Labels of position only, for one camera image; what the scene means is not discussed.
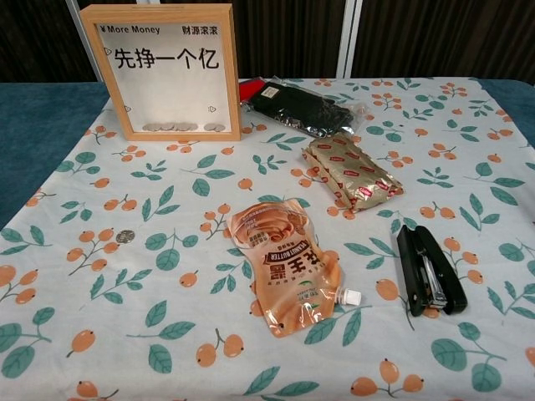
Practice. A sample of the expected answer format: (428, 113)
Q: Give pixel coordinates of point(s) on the silver coin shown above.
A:
(166, 125)
(124, 237)
(209, 126)
(184, 126)
(149, 126)
(219, 127)

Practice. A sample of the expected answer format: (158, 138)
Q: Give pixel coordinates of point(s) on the orange peanut butter pouch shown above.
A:
(288, 267)

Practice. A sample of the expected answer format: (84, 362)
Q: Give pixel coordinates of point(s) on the gold foil snack packet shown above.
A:
(355, 171)

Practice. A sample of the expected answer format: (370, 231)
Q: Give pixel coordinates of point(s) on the floral white tablecloth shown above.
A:
(167, 188)

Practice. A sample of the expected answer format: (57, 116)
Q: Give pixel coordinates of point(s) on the black gloves in plastic bag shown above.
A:
(301, 104)

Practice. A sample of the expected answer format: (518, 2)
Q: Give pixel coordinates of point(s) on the red and black pouch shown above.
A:
(250, 88)

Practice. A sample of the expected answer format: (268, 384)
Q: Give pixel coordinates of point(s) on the black stapler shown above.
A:
(411, 267)

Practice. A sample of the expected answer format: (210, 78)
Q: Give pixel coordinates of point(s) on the wooden frame coin bank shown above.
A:
(167, 92)

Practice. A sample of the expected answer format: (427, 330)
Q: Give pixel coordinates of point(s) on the white partition post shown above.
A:
(352, 37)

